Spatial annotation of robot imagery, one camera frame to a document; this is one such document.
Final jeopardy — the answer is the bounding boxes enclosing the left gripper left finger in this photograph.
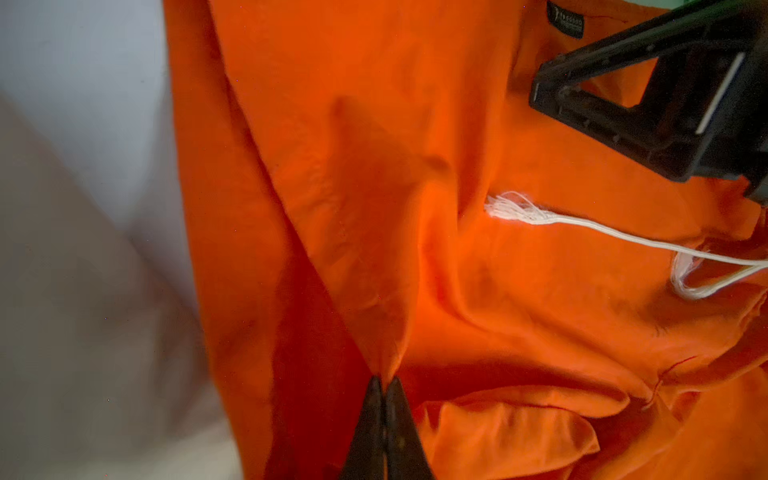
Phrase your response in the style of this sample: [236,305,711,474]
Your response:
[339,376,386,480]

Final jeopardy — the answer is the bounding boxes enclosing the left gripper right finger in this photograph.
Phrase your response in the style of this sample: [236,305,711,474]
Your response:
[384,377,435,480]

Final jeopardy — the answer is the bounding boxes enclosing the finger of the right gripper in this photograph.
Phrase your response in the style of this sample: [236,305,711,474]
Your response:
[529,1,767,183]

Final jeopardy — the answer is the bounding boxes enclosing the orange shorts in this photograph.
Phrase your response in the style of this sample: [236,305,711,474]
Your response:
[164,1,767,479]

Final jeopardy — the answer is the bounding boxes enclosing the beige shorts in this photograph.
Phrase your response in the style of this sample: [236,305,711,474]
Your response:
[1,102,242,479]

